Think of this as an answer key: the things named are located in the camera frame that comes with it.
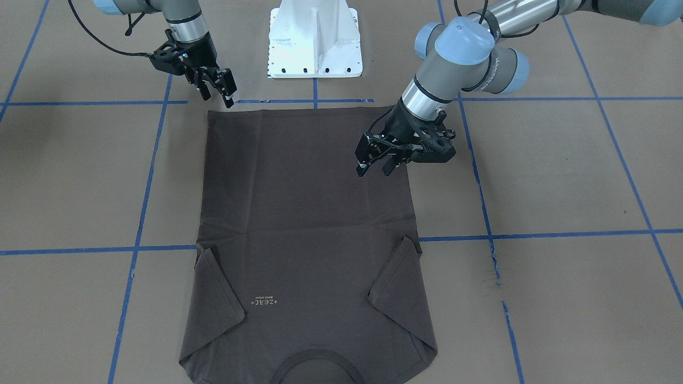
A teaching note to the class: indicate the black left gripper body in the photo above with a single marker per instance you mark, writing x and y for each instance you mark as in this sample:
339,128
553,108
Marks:
397,124

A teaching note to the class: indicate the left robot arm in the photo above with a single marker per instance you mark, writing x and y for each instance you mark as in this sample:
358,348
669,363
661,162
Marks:
462,56

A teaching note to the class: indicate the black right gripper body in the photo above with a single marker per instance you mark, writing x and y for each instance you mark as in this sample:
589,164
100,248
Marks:
201,52

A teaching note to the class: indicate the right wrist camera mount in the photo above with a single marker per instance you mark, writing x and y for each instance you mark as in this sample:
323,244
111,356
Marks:
167,58

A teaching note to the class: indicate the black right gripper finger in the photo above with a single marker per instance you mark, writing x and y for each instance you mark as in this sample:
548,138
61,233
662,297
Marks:
226,85
194,76

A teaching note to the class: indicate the blue tape line crosswise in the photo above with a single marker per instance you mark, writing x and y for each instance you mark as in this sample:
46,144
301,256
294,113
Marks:
482,237

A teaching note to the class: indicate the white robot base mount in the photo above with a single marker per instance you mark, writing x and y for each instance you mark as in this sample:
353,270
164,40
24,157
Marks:
314,39

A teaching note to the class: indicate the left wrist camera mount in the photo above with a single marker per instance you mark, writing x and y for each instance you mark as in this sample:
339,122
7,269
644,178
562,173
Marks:
435,140

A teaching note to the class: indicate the dark brown t-shirt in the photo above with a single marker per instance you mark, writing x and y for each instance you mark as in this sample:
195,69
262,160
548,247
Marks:
305,272

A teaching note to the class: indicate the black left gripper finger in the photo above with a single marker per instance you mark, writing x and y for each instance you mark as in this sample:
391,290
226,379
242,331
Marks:
371,148
395,159

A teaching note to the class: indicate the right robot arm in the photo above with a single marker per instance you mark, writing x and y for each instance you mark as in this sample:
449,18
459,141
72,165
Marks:
184,18

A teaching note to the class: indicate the blue tape line lengthwise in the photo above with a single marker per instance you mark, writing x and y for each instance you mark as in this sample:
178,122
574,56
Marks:
138,236

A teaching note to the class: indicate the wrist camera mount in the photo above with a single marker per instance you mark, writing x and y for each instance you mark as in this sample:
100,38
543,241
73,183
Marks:
435,140
167,58

